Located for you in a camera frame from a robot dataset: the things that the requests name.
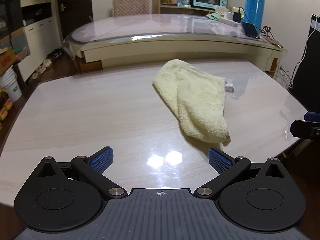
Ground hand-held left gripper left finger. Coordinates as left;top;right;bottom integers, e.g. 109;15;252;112
37;147;127;200

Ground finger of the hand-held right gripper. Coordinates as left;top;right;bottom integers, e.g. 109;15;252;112
291;119;320;139
304;112;320;122

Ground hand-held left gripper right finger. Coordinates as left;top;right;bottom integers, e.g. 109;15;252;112
194;148;286;200

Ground pale yellow towel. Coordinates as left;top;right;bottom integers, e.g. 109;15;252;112
152;58;235;147

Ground black panel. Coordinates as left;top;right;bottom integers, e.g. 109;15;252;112
292;13;320;113

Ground black power bank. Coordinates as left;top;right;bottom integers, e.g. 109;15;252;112
240;21;261;40

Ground cluster of oil bottles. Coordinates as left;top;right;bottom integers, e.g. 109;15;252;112
0;87;13;130

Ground white slippers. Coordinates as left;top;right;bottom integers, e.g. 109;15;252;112
37;59;53;73

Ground white plastic bucket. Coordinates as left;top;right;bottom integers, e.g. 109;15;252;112
0;66;23;103

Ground black shoes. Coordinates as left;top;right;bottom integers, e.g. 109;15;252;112
46;48;63;58

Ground beige glass-topped dining table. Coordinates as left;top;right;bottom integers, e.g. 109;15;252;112
62;13;288;74

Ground blue thermos flask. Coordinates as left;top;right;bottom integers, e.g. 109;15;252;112
244;0;266;29

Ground white power strip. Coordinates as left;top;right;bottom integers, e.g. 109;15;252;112
219;17;238;27

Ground red plastic bag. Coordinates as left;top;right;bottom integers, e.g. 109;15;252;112
14;47;31;61

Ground large printed cardboard box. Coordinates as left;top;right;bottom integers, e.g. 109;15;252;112
0;46;15;75

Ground black and white cabinet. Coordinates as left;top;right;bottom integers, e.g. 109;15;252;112
0;0;63;83

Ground dark wooden door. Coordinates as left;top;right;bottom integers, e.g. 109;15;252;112
55;0;94;48

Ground quilted beige chair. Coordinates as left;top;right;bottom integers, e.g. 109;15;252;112
112;0;152;18

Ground wooden shelf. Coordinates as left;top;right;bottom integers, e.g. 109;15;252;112
152;0;218;14

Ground white hanging cable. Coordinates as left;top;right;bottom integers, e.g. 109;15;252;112
280;14;320;90

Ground tangled charging cables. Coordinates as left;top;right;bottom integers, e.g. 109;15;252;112
257;25;284;52

